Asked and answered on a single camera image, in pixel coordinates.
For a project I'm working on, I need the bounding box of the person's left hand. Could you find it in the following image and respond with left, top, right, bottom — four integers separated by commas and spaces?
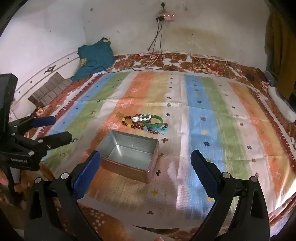
0, 169, 10, 186

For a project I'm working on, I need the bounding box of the teal shirt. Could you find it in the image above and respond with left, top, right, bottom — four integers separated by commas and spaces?
72, 37, 115, 81

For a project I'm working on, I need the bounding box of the yellow curtain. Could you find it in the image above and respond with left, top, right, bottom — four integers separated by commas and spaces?
265, 7, 296, 99

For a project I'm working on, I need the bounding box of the red and yellow bead bracelet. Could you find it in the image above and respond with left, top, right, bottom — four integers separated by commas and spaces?
121, 114, 148, 130

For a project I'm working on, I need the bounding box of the colourful striped mat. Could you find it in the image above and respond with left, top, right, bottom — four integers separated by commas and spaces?
39, 70, 296, 220

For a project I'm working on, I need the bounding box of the white pillow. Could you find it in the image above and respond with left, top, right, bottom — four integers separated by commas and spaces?
268, 86, 296, 123

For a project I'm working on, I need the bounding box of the dark multicolour bead bracelet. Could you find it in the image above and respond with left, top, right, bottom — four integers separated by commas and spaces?
149, 122, 170, 135

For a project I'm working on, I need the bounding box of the rectangular metal tin box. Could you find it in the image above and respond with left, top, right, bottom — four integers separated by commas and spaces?
95, 130, 159, 184

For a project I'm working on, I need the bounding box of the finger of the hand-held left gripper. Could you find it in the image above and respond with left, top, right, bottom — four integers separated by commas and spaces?
38, 131, 73, 150
13, 115, 56, 128

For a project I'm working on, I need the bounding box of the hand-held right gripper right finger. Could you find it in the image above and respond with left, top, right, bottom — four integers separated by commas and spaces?
190, 149, 270, 241

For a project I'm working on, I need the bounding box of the green jade bangle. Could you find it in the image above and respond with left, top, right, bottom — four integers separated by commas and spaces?
144, 114, 164, 128

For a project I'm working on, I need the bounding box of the white cable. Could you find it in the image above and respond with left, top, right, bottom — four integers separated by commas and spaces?
136, 52, 163, 70

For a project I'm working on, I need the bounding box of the black hanging cable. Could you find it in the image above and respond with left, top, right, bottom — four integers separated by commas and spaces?
148, 21, 165, 52

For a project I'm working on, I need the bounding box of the grey box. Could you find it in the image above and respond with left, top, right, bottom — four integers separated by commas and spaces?
264, 71, 276, 84

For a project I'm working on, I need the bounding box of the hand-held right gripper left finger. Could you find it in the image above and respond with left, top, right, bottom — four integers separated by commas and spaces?
24, 150, 102, 241

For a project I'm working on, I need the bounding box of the white power strip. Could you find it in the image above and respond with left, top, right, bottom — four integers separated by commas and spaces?
155, 13, 175, 23

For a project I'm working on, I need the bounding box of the white bead bracelet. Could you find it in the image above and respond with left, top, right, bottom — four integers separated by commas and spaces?
131, 113, 152, 124

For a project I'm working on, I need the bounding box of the grey striped cushion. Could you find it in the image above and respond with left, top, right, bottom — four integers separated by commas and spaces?
28, 72, 73, 108

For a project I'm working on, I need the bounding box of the black cable on bed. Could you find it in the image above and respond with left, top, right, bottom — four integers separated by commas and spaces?
103, 52, 167, 73

